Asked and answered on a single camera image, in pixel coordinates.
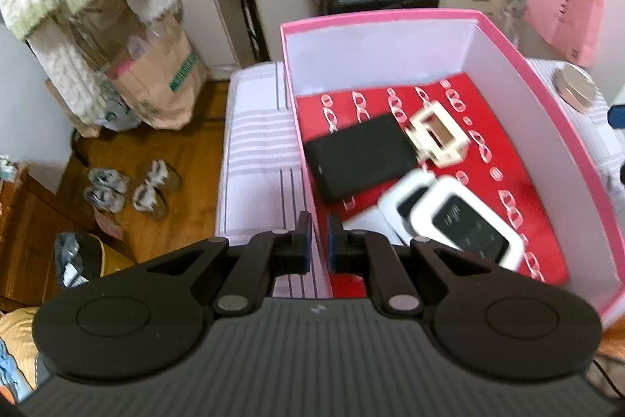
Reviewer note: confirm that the large brown paper bag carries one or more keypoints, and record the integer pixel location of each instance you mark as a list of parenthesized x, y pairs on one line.
[(161, 89)]

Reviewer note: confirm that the yellow cloth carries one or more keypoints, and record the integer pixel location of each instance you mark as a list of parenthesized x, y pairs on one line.
[(19, 329)]

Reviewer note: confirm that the rose metallic case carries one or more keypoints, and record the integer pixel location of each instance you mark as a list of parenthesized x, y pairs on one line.
[(578, 85)]

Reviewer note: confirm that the white green plastic bag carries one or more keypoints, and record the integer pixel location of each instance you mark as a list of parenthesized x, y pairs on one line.
[(114, 116)]

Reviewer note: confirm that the black rectangular power bank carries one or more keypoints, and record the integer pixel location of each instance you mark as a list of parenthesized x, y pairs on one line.
[(361, 158)]

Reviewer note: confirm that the light printed cloth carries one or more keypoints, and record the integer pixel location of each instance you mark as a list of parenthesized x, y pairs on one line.
[(17, 373)]

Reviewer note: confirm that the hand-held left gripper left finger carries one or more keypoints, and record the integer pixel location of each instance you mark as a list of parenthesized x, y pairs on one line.
[(305, 236)]

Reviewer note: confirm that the white charger plug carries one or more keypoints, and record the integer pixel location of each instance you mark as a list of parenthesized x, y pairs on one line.
[(364, 224)]

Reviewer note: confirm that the pink cardboard box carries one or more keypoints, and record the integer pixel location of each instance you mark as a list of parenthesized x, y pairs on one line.
[(371, 50)]

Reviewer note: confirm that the red glasses-print cloth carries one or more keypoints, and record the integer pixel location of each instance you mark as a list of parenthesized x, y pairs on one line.
[(483, 194)]

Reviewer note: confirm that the pink paper slip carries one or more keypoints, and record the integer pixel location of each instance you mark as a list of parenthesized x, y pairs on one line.
[(110, 226)]

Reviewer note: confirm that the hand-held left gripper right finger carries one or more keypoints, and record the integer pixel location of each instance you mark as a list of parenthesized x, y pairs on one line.
[(333, 241)]

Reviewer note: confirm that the yellow waste bin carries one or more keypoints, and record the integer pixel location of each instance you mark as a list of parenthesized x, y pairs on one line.
[(73, 258)]

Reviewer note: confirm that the wooden cabinet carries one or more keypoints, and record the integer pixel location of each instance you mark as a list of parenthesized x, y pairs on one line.
[(24, 251)]

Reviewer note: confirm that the white portable wifi router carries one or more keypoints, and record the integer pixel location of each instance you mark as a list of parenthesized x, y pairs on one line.
[(464, 226), (390, 207)]

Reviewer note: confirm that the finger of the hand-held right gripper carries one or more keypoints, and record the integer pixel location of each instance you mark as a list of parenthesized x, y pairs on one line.
[(616, 115)]

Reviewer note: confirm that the pink paper bag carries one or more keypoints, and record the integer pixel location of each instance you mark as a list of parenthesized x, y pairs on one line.
[(566, 11)]

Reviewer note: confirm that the black metal clothes rack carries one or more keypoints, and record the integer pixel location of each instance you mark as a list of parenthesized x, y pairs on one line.
[(77, 153)]

